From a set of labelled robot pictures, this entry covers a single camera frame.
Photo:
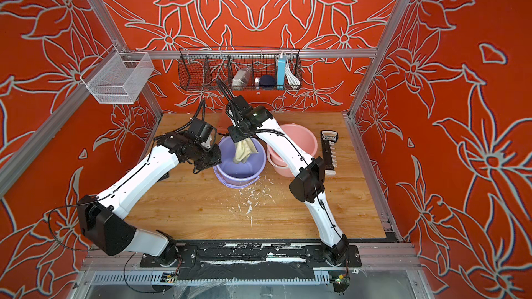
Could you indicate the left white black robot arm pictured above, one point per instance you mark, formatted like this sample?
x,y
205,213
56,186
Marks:
x,y
102,217

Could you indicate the pink plastic bucket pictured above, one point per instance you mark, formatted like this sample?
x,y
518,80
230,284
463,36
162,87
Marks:
x,y
297,137

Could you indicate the light blue box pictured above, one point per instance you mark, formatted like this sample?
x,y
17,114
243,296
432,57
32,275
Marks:
x,y
281,66

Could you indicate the dark blue round object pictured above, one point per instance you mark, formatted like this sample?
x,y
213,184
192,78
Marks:
x,y
267,82

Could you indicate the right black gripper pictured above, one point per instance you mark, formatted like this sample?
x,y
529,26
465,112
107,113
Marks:
x,y
235,137

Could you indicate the purple plastic bucket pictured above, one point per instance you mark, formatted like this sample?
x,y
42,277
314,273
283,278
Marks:
x,y
239,175

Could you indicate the white wire mesh basket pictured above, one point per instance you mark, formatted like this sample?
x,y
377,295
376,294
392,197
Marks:
x,y
119,78

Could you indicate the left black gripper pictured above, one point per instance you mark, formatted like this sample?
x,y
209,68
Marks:
x,y
217,160

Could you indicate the black wire wall basket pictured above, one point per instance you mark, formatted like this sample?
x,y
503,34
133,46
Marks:
x,y
202,68

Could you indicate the black white handled brush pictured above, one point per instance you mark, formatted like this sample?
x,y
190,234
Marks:
x,y
328,141

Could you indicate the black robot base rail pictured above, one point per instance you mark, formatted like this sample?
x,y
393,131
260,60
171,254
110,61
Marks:
x,y
254,259

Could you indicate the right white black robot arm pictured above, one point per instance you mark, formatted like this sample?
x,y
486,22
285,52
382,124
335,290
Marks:
x,y
307,185

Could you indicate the yellow stained cloth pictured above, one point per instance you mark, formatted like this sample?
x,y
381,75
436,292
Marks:
x,y
243,150

